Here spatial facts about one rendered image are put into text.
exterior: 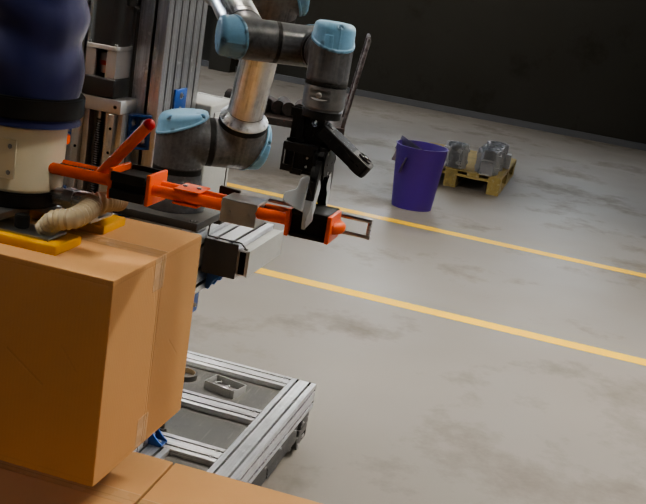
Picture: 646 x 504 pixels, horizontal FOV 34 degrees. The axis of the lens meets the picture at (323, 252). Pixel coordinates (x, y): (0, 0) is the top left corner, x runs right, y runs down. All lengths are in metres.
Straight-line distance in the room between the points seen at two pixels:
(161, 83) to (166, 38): 0.11
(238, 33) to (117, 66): 0.78
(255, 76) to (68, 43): 0.52
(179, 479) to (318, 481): 1.29
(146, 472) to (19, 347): 0.50
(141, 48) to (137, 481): 1.06
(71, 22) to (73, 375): 0.64
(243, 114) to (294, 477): 1.52
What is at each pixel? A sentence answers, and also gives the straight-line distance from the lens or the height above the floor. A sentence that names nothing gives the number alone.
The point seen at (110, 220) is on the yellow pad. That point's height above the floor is 1.09.
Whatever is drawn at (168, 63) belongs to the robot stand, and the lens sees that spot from 2.68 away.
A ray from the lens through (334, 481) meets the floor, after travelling 3.58.
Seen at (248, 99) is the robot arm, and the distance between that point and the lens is 2.41.
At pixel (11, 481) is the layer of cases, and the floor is 0.54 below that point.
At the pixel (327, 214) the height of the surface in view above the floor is 1.22.
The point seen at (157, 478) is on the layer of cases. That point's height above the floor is 0.54.
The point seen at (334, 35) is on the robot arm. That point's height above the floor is 1.54.
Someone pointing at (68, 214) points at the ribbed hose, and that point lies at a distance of 1.96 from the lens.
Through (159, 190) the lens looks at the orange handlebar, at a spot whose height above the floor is 1.20.
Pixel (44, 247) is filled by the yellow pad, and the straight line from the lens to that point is 1.96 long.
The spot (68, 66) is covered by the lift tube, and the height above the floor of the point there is 1.39.
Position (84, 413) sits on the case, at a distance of 1.95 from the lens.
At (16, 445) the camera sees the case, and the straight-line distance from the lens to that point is 2.05.
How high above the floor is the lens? 1.66
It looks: 16 degrees down
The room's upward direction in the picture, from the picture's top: 9 degrees clockwise
